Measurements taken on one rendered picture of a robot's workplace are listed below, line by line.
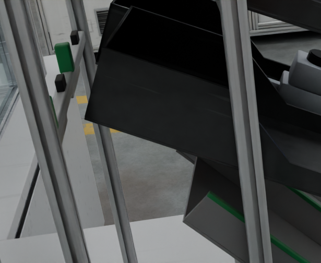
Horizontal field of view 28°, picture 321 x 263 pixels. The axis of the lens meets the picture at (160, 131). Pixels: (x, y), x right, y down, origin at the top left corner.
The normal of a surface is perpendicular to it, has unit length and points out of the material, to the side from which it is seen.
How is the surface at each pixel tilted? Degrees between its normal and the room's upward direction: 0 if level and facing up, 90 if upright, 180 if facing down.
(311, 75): 89
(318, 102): 89
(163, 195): 0
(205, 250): 0
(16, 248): 0
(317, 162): 25
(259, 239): 90
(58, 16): 90
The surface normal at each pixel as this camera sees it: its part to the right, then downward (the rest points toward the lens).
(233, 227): -0.15, 0.45
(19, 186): -0.15, -0.89
